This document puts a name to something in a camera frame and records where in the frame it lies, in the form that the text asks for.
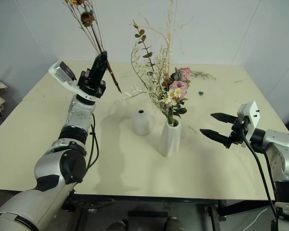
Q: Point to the dark rounded shape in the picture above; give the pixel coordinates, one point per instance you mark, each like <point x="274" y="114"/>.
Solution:
<point x="116" y="225"/>
<point x="173" y="223"/>

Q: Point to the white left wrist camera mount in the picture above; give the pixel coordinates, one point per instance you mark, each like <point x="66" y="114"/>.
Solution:
<point x="63" y="75"/>

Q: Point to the black metal table frame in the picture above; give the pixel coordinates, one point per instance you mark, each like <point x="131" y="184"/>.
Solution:
<point x="183" y="204"/>

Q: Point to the small teal flower bit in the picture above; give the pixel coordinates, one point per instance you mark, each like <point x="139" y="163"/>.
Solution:
<point x="201" y="92"/>

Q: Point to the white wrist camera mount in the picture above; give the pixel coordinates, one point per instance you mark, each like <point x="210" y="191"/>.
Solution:
<point x="63" y="75"/>
<point x="250" y="120"/>

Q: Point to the dried brown flower bouquet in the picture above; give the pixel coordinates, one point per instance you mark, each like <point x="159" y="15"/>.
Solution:
<point x="88" y="17"/>

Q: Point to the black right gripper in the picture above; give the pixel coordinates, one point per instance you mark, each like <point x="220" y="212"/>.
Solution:
<point x="236" y="134"/>

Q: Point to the pink rose daisy bouquet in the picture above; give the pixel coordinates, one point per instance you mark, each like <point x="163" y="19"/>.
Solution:
<point x="178" y="85"/>

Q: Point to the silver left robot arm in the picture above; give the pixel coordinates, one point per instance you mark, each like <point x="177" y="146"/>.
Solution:
<point x="50" y="166"/>

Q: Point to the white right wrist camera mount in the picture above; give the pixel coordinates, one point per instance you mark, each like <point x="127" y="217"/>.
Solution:
<point x="250" y="120"/>

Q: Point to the white cylindrical vase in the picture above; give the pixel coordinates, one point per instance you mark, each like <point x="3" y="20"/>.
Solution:
<point x="142" y="122"/>

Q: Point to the white faceted vase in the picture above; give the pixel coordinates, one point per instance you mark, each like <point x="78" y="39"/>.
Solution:
<point x="169" y="140"/>

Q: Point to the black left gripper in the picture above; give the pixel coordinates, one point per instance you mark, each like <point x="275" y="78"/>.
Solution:
<point x="91" y="87"/>

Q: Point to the black hand wheel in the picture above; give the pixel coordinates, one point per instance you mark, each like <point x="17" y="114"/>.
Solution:
<point x="94" y="203"/>

